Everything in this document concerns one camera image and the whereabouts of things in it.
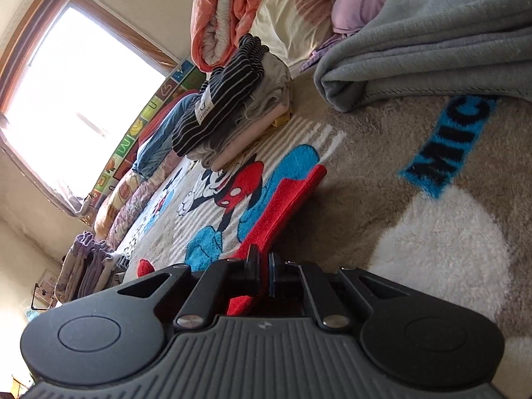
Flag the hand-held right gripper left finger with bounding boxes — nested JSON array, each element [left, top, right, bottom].
[[113, 246, 262, 330]]

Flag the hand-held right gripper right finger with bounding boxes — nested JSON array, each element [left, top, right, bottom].
[[268, 252, 402, 330]]

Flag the red sweater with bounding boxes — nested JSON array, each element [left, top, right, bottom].
[[224, 164, 329, 319]]

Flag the pink folded garment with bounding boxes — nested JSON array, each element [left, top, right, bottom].
[[187, 104, 287, 171]]

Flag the pink floral quilt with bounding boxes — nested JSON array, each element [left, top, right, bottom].
[[93, 150, 184, 251]]

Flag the cartoon printed blanket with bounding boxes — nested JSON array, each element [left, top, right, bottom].
[[112, 66, 532, 399]]

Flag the yellow folded cloth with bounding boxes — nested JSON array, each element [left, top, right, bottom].
[[266, 110, 294, 132]]

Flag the blue folded blanket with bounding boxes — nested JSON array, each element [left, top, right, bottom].
[[132, 90, 201, 180]]

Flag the purple cloth pile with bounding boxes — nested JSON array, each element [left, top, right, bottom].
[[56, 230, 125, 304]]

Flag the black striped garment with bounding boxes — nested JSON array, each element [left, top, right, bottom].
[[171, 33, 271, 158]]

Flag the alphabet foam board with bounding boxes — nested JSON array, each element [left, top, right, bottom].
[[85, 59, 208, 213]]

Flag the sheer curtain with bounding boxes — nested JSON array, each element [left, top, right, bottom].
[[0, 125, 94, 219]]

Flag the orange quilt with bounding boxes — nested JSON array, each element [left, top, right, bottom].
[[190, 0, 288, 73]]

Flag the cream quilt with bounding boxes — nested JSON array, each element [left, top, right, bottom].
[[249, 0, 355, 68]]

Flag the wooden framed window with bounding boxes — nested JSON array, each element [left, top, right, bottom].
[[0, 0, 180, 217]]

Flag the grey fleece blanket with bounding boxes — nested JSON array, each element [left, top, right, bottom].
[[314, 0, 532, 113]]

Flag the purple patchwork pillow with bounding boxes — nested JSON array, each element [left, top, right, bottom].
[[299, 0, 420, 71]]

